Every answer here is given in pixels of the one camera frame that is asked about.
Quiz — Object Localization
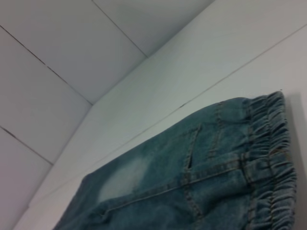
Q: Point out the blue denim shorts with cartoon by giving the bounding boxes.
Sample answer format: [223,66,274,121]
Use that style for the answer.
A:
[54,91,298,230]

